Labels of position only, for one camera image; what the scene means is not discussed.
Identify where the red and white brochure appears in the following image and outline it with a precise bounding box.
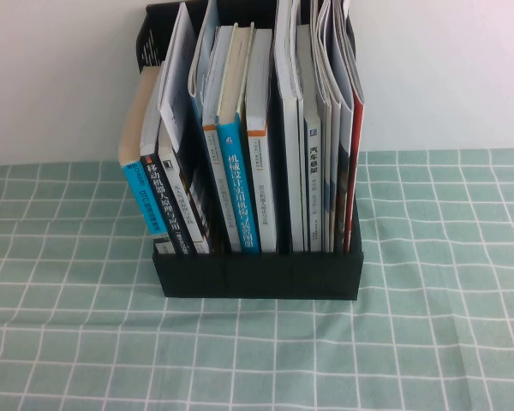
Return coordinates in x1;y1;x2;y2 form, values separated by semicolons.
342;0;366;254

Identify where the thick white orange band book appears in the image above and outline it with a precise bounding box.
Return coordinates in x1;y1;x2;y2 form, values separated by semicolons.
243;27;278;253

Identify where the thin white orange band book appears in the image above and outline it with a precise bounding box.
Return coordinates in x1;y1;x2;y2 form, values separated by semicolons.
200;25;242;253

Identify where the tall plain white book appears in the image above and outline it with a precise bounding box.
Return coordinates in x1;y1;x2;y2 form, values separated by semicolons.
272;0;309;253

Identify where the white book blue logo spine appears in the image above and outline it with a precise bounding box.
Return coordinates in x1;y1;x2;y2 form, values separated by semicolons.
296;24;325;253

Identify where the black plastic book holder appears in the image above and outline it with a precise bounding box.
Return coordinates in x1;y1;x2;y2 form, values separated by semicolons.
137;0;365;301

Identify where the white spine book black logo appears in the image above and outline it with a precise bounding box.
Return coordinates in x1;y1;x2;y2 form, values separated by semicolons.
156;123;211;254

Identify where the cyan spine book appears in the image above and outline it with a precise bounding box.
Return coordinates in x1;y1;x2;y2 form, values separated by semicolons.
117;66;164;235

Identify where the thin white brochure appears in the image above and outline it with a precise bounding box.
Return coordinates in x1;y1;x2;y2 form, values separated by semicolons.
310;0;332;253
316;0;343;253

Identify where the dark photo cover magazine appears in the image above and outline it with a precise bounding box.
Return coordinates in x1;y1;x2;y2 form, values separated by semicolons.
158;2;218;254

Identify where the light blue thin booklet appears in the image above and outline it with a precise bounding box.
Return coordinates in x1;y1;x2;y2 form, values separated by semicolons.
188;0;222;129

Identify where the green white checked tablecloth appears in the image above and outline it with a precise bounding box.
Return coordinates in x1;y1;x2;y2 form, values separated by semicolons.
0;147;514;411

